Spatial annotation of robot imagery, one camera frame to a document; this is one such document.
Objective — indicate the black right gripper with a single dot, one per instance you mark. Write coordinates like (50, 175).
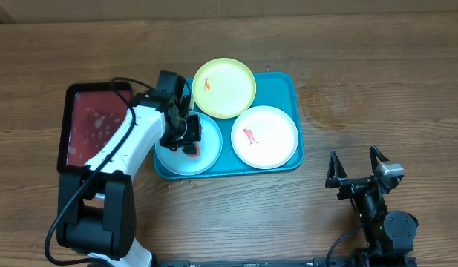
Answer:
(338, 178)

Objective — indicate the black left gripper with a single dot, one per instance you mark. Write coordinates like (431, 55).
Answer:
(190, 136)

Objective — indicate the light blue plate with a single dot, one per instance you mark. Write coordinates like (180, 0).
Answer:
(171, 164)

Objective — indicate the yellow plate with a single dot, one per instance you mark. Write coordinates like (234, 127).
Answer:
(224, 88)

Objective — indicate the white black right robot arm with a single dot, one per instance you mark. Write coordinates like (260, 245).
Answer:
(388, 233)

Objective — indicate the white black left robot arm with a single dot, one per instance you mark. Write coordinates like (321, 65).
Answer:
(96, 210)

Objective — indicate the black tray with red water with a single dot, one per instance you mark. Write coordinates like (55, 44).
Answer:
(92, 114)

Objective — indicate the white plate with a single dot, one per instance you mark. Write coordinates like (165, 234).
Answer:
(264, 137)

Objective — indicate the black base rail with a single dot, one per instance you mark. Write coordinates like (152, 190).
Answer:
(315, 262)

